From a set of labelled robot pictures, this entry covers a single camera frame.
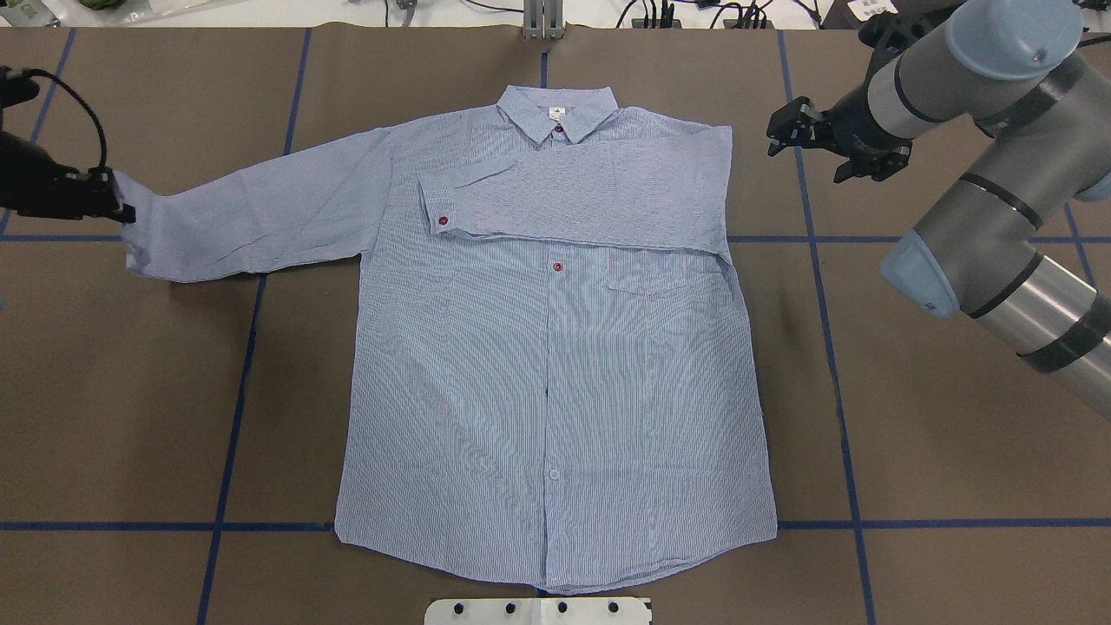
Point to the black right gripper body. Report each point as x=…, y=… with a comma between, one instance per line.
x=852, y=129

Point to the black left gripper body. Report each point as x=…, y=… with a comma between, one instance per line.
x=30, y=174

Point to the light blue striped shirt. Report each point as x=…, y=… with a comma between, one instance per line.
x=553, y=377

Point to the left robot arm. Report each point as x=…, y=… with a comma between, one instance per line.
x=36, y=186

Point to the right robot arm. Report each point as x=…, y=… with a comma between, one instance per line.
x=1014, y=69

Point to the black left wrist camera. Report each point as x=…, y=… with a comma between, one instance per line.
x=17, y=86

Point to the grey aluminium frame post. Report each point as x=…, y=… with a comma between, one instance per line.
x=543, y=19

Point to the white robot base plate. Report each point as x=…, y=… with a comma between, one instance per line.
x=542, y=610

